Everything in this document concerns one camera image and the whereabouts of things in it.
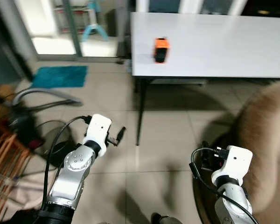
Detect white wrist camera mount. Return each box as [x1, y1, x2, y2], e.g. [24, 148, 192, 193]
[83, 114, 112, 146]
[211, 146, 253, 186]

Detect light blue forked stand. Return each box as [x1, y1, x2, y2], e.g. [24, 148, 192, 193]
[82, 0, 110, 42]

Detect black bag with cords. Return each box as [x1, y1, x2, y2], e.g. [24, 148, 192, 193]
[6, 110, 76, 168]

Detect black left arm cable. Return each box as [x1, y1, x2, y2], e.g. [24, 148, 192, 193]
[41, 115, 92, 211]

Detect brown plush sofa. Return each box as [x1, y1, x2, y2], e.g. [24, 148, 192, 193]
[236, 80, 280, 224]

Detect pale pink cloth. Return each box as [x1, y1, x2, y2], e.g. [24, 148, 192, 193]
[0, 170, 54, 210]

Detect glass sliding door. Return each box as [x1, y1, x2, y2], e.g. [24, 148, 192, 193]
[9, 0, 132, 61]

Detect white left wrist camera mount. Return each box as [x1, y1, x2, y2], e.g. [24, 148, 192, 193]
[83, 114, 112, 146]

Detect grey tubular chair base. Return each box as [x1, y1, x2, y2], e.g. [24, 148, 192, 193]
[12, 87, 84, 112]

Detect orange wooden rack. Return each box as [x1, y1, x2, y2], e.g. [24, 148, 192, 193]
[0, 119, 31, 221]

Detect teal shaggy rug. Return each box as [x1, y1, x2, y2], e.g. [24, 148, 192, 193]
[31, 65, 89, 89]

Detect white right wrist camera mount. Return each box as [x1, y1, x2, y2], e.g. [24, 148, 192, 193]
[211, 146, 253, 186]

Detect dark robot foot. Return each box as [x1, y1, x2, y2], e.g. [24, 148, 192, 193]
[151, 212, 182, 224]

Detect orange and black device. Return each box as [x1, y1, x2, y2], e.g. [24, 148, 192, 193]
[153, 37, 171, 64]

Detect white table with black legs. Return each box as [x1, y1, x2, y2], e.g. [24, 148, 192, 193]
[130, 12, 280, 147]

